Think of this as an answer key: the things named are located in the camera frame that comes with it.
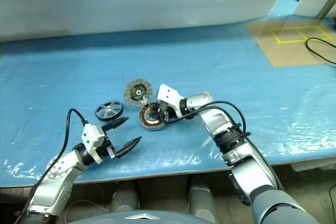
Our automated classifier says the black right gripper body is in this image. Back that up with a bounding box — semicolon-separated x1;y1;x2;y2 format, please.
158;100;175;123

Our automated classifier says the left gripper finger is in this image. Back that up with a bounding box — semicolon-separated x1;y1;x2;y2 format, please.
115;136;143;159
100;116;130;132

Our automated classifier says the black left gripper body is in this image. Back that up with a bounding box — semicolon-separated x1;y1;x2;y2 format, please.
96;129;119;160

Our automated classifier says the motor housing with copper windings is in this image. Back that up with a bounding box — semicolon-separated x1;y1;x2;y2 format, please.
138;102;167;132

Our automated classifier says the silver spoked rotor black rim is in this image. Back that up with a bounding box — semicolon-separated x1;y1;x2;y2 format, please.
94;101;124;123

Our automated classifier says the grey grinding wheel disc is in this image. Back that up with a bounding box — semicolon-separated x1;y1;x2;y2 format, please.
123;78;154;108

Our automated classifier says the grey rounded robot leg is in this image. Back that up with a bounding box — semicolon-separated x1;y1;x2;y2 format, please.
187;175;219;224
111;181;140;216

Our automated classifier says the blue plastic table cover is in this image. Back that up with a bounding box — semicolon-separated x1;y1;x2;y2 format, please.
0;0;336;188

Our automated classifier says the grey robot torso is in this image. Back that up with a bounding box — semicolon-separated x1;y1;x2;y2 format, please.
67;209;202;224

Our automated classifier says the brown cardboard sheet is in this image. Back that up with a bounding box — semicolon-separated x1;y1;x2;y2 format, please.
245;18;336;68

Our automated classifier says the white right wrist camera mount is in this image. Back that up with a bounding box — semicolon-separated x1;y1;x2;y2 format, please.
156;83;185;119

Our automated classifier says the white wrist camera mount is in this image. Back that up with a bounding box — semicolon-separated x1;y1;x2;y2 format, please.
156;83;185;119
80;123;106;165

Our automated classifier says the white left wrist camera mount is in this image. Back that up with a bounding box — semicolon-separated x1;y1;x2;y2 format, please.
80;123;106;165

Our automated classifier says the thin white wire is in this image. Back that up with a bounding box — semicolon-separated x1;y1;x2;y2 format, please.
64;181;112;222

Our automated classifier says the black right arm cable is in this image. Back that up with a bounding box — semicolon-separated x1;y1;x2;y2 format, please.
165;100;251;141

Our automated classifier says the loose black cable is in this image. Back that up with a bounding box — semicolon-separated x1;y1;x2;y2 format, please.
304;37;336;66

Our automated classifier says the grey metal post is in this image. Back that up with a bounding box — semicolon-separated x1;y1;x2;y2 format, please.
318;0;336;20

